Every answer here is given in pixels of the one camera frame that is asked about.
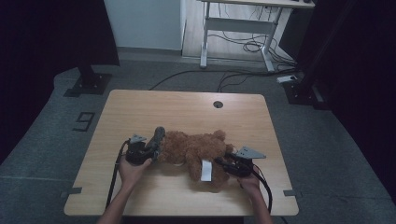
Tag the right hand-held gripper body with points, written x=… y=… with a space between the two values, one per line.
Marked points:
x=243 y=166

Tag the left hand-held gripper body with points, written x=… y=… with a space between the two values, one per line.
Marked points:
x=138 y=154

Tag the brown teddy bear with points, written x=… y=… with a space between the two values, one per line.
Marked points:
x=190 y=149

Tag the person's right hand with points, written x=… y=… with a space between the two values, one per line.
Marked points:
x=250 y=185

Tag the person's left hand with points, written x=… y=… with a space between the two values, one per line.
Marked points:
x=132 y=174

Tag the grey tape strip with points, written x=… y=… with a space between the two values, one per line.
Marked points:
x=291 y=193
x=72 y=191

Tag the black stand base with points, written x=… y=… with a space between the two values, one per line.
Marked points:
x=88 y=84
x=303 y=93

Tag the white power strip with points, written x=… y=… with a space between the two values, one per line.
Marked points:
x=287 y=78

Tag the dark curtain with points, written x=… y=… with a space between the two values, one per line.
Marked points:
x=358 y=62
x=46 y=46

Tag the white metal desk frame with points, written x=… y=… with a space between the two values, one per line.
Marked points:
x=239 y=25

